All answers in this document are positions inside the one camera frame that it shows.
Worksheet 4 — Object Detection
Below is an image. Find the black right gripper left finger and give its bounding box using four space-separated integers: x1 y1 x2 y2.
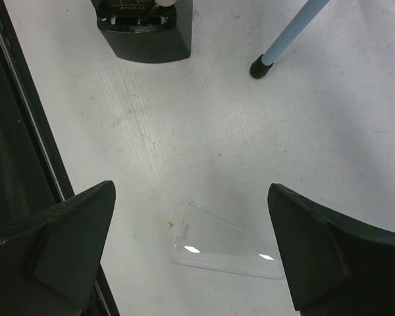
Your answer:
0 180 115 315

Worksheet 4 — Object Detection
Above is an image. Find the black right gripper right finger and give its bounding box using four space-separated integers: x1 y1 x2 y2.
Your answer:
267 184 395 315

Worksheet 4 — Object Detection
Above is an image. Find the clear plastic metronome cover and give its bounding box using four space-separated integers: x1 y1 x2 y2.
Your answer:
171 201 285 279

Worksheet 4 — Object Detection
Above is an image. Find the black metronome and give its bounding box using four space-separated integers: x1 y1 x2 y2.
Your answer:
92 1 194 64

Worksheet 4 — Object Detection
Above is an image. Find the light blue music stand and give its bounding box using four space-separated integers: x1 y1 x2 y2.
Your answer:
250 0 329 79

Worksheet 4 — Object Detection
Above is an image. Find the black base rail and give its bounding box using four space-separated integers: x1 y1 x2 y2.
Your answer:
0 1 119 315

